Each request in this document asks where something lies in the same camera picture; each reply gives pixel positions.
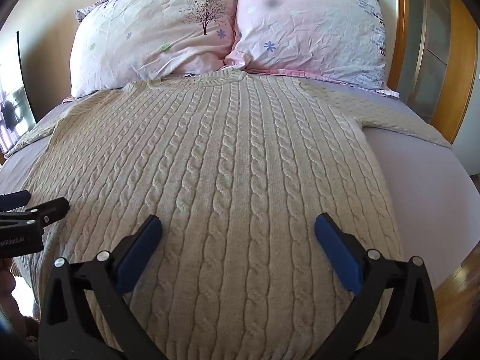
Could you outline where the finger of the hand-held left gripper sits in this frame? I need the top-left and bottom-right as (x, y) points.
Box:
(0, 190), (32, 212)
(0, 197), (70, 229)

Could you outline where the cream cable-knit sweater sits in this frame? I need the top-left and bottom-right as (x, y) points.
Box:
(10, 68), (454, 360)

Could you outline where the pink pillow with tree print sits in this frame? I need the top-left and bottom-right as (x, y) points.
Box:
(64, 0), (238, 99)

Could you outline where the pink pillow with flower print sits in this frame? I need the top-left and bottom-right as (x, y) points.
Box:
(224, 0), (400, 99)

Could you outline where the wall poster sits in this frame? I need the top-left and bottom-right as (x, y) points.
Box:
(0, 31), (37, 154)

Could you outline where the bed with lilac sheet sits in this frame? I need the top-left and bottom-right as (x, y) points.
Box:
(0, 70), (474, 360)

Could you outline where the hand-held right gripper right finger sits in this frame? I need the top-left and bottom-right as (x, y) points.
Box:
(314, 212), (442, 360)

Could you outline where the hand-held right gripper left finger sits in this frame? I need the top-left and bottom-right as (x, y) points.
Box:
(38, 214), (168, 360)

